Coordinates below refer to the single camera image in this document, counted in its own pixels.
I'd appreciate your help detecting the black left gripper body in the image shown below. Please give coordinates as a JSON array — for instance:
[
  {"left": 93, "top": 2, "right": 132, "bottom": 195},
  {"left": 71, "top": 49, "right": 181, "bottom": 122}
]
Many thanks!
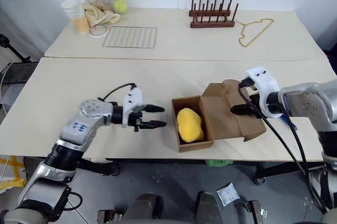
[{"left": 125, "top": 104, "right": 148, "bottom": 133}]

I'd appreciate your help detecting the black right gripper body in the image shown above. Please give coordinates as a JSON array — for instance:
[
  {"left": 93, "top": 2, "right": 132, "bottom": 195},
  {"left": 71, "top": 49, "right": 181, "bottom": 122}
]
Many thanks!
[{"left": 248, "top": 94, "right": 264, "bottom": 118}]

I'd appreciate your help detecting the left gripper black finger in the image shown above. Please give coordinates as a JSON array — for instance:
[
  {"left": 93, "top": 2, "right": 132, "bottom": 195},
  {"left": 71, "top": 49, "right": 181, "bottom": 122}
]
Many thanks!
[
  {"left": 141, "top": 120, "right": 167, "bottom": 130},
  {"left": 142, "top": 104, "right": 166, "bottom": 113}
]

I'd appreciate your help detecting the brown cardboard box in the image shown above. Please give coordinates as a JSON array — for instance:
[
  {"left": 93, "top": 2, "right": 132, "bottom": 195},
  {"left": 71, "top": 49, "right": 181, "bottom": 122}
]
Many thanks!
[{"left": 171, "top": 79, "right": 267, "bottom": 153}]

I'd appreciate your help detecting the blue box cutter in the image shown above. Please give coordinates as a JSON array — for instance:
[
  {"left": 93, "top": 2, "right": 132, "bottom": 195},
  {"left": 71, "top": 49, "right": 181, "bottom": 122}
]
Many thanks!
[{"left": 279, "top": 113, "right": 298, "bottom": 131}]

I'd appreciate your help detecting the yellow soft item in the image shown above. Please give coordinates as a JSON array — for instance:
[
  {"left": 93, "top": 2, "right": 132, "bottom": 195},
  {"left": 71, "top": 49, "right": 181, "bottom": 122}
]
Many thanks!
[{"left": 176, "top": 107, "right": 205, "bottom": 144}]

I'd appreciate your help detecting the green item under table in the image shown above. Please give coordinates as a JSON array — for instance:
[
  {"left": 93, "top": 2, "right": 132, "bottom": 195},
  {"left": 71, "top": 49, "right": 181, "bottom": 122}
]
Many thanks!
[{"left": 205, "top": 159, "right": 233, "bottom": 168}]

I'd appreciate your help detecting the white tape roll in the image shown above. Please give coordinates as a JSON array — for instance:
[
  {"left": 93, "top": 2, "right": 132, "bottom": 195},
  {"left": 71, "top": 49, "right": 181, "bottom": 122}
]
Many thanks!
[{"left": 88, "top": 25, "right": 109, "bottom": 39}]

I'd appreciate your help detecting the yellow floor marking tape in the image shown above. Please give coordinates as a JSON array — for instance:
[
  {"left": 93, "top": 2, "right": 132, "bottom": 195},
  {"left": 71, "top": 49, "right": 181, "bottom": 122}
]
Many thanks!
[{"left": 0, "top": 155, "right": 27, "bottom": 192}]

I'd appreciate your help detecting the white printed packet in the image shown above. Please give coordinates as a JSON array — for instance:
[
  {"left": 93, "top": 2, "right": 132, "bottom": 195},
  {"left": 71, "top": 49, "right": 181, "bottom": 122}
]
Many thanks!
[{"left": 216, "top": 183, "right": 241, "bottom": 207}]

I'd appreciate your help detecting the dark wooden peg rack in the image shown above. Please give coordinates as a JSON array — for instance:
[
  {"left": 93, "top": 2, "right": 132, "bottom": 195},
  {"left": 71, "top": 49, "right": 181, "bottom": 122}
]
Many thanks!
[{"left": 189, "top": 0, "right": 239, "bottom": 29}]

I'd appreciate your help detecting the yellow-green tennis ball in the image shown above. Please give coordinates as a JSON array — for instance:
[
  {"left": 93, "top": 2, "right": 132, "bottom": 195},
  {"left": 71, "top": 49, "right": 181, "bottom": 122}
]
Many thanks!
[{"left": 113, "top": 0, "right": 128, "bottom": 14}]

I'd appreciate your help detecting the tan paper cup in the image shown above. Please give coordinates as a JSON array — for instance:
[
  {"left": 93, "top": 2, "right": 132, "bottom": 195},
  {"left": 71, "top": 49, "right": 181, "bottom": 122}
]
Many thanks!
[{"left": 71, "top": 15, "right": 91, "bottom": 34}]

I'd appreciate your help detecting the beige crumpled cloth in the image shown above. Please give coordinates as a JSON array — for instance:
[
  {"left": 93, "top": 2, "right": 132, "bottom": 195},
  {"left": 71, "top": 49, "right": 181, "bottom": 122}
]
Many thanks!
[{"left": 83, "top": 0, "right": 121, "bottom": 27}]

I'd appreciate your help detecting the stack of plastic cups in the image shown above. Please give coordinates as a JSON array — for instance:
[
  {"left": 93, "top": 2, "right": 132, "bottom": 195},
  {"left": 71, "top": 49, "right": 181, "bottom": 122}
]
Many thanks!
[{"left": 61, "top": 0, "right": 83, "bottom": 21}]

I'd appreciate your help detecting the black tripod stand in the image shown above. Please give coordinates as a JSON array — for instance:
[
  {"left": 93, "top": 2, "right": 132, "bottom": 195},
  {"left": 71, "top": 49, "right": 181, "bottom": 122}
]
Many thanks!
[{"left": 0, "top": 33, "right": 33, "bottom": 64}]

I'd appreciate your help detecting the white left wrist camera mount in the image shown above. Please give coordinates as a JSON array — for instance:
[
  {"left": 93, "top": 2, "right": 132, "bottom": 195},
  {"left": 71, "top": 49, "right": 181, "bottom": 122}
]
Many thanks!
[{"left": 122, "top": 88, "right": 143, "bottom": 125}]

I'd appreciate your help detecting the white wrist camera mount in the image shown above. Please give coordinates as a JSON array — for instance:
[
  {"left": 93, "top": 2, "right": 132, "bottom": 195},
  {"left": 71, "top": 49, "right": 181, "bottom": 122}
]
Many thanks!
[
  {"left": 244, "top": 65, "right": 282, "bottom": 119},
  {"left": 122, "top": 88, "right": 143, "bottom": 125}
]

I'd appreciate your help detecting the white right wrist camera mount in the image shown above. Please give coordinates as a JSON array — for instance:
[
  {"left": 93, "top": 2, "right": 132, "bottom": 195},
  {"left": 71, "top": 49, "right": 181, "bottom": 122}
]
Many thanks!
[{"left": 244, "top": 65, "right": 282, "bottom": 119}]

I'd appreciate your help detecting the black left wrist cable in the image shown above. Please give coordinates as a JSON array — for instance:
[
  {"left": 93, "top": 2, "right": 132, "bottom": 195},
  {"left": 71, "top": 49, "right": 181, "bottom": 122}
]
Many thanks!
[{"left": 97, "top": 83, "right": 137, "bottom": 101}]

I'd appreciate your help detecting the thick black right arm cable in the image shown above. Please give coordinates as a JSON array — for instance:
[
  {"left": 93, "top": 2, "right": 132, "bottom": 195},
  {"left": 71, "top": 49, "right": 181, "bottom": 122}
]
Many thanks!
[
  {"left": 237, "top": 76, "right": 330, "bottom": 216},
  {"left": 281, "top": 108, "right": 311, "bottom": 180}
]

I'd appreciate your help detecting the gold wire clothes hanger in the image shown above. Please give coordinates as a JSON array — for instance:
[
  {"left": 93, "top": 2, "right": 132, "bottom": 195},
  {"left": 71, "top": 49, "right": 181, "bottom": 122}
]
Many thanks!
[{"left": 238, "top": 18, "right": 275, "bottom": 48}]

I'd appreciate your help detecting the metal wire rack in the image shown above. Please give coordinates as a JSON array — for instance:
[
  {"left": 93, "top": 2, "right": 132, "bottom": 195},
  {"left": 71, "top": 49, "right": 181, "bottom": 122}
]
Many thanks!
[{"left": 102, "top": 26, "right": 158, "bottom": 49}]

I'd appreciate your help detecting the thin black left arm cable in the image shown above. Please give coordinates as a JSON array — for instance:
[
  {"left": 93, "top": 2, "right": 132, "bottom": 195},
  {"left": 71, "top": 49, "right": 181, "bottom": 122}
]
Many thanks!
[{"left": 63, "top": 191, "right": 84, "bottom": 212}]

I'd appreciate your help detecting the dark metal foot bracket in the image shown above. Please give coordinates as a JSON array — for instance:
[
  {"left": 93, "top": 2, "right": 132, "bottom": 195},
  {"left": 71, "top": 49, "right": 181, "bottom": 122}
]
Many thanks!
[
  {"left": 97, "top": 209, "right": 124, "bottom": 224},
  {"left": 244, "top": 200, "right": 267, "bottom": 224}
]

